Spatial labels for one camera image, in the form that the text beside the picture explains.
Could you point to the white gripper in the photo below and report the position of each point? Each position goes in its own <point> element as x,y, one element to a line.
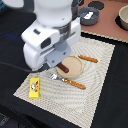
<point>49,43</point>

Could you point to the yellow butter box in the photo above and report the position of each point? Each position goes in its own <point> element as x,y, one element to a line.
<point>34,89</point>

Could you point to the white toy fish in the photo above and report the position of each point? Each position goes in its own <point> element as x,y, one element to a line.
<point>88,15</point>

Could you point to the brown toy sausage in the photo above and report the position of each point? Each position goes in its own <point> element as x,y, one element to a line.
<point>63,68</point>

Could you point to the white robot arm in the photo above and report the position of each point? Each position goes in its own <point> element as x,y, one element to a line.
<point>45,11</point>

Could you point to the round wooden plate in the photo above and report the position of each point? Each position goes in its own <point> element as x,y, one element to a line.
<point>75,66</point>

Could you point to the grey toy saucepan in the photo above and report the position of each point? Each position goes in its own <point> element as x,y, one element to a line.
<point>93,20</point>

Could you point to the black stove burner disc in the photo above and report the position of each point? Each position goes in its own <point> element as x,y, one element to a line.
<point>96,4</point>

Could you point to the beige bowl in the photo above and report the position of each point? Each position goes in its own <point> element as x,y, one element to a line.
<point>123,14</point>

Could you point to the fork with orange handle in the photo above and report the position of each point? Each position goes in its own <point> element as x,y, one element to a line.
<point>75,84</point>

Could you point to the knife with orange handle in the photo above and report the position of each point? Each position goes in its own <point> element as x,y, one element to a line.
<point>88,58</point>

